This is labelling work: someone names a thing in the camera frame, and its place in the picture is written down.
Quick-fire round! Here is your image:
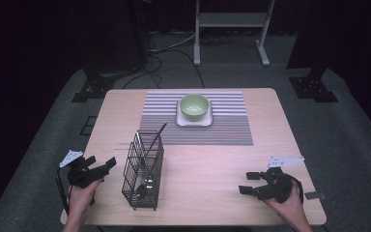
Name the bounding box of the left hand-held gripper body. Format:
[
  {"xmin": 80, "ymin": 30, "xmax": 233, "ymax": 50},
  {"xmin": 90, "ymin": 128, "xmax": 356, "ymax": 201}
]
[{"xmin": 59, "ymin": 150, "xmax": 99, "ymax": 189}]

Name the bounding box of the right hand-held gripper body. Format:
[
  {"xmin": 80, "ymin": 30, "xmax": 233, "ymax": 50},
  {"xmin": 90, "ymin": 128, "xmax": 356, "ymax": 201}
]
[{"xmin": 252, "ymin": 156, "xmax": 295, "ymax": 205}]

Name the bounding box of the black wire basket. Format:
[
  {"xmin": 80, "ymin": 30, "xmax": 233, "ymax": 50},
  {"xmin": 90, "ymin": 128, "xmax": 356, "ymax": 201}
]
[{"xmin": 121, "ymin": 130, "xmax": 165, "ymax": 212}]

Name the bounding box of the green bowl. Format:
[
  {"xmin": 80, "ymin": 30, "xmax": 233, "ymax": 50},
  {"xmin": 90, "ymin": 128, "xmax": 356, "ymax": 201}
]
[{"xmin": 179, "ymin": 93, "xmax": 211, "ymax": 123}]

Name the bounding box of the person's left hand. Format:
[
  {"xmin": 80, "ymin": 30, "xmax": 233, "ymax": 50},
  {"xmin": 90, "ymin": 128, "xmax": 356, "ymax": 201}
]
[{"xmin": 68, "ymin": 178, "xmax": 104, "ymax": 215}]

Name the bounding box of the person's right hand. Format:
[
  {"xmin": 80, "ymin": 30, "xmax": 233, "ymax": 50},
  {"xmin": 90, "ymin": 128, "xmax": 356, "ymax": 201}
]
[{"xmin": 262, "ymin": 181, "xmax": 307, "ymax": 224}]

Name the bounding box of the grey tape strip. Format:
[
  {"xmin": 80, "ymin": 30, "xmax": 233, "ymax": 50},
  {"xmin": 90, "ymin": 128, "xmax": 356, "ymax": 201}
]
[{"xmin": 303, "ymin": 191, "xmax": 328, "ymax": 201}]

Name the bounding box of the striped placemat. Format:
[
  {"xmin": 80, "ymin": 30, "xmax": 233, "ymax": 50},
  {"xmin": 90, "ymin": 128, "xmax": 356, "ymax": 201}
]
[{"xmin": 138, "ymin": 90, "xmax": 254, "ymax": 147}]

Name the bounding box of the thin black utensil stick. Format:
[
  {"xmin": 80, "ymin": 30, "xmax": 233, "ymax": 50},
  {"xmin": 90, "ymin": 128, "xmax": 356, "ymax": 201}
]
[{"xmin": 141, "ymin": 122, "xmax": 168, "ymax": 162}]

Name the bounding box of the black stand base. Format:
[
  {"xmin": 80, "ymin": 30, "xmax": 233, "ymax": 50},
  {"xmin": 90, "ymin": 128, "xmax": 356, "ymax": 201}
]
[
  {"xmin": 71, "ymin": 63, "xmax": 143, "ymax": 103},
  {"xmin": 286, "ymin": 0, "xmax": 339, "ymax": 103}
]

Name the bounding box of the white square plate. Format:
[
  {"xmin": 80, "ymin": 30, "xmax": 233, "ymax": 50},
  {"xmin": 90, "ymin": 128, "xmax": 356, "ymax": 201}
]
[{"xmin": 175, "ymin": 100, "xmax": 214, "ymax": 128}]

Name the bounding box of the white metal stand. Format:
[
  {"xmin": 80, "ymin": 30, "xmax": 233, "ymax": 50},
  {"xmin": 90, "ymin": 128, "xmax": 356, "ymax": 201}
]
[{"xmin": 193, "ymin": 0, "xmax": 276, "ymax": 68}]

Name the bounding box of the left hand-held gripper black cable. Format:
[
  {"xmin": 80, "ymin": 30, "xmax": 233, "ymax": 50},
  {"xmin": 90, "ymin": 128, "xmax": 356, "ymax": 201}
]
[{"xmin": 55, "ymin": 166, "xmax": 71, "ymax": 217}]

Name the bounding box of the hand-held gripper black cable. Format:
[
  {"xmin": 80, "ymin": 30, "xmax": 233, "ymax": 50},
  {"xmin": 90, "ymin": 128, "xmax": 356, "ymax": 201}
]
[
  {"xmin": 55, "ymin": 166, "xmax": 71, "ymax": 217},
  {"xmin": 285, "ymin": 175, "xmax": 305, "ymax": 205}
]

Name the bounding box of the right hand-held gripper black cable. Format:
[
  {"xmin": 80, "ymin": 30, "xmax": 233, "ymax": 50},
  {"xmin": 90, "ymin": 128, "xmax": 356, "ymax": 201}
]
[{"xmin": 285, "ymin": 175, "xmax": 305, "ymax": 205}]

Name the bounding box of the black floor cable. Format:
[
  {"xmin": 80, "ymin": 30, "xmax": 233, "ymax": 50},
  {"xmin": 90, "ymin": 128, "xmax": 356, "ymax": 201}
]
[{"xmin": 122, "ymin": 47, "xmax": 206, "ymax": 90}]

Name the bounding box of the grey floor cable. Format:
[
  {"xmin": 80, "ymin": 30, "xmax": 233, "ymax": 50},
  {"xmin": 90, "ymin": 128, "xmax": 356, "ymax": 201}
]
[{"xmin": 148, "ymin": 31, "xmax": 197, "ymax": 54}]

